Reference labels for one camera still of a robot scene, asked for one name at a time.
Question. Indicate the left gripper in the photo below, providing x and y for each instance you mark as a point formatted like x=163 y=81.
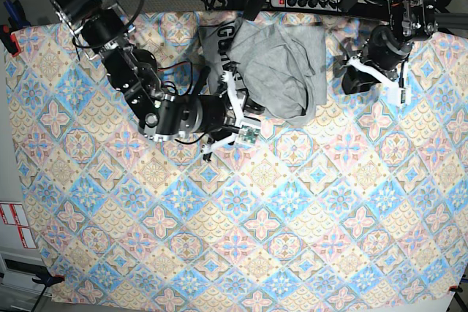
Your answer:
x=384 y=52

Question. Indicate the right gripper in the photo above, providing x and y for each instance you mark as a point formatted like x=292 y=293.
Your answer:
x=213 y=112

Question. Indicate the grey T-shirt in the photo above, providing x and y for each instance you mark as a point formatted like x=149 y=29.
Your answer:
x=282 y=68

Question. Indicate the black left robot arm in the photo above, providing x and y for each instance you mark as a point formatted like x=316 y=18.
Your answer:
x=410 y=21

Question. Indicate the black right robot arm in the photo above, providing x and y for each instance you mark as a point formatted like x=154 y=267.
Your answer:
x=98 y=28

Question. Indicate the white power strip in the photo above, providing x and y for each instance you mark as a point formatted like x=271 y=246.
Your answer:
x=330 y=5

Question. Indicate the patterned tile tablecloth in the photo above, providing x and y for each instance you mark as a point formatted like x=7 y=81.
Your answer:
x=365 y=207

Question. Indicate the red white labels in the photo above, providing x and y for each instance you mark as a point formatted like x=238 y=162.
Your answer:
x=14 y=215

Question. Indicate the orange black clamp lower left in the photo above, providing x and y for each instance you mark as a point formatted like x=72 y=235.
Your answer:
x=47 y=280

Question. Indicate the orange black clamp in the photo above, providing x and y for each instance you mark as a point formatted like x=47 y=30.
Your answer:
x=47 y=280
x=456 y=289
x=10 y=41

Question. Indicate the orange black clamp upper left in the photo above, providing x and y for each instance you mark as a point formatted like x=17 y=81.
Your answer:
x=10 y=41

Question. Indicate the orange black clamp lower right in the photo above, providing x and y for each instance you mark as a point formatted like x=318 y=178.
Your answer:
x=456 y=289

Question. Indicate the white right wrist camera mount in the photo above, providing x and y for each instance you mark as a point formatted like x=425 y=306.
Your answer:
x=246 y=129

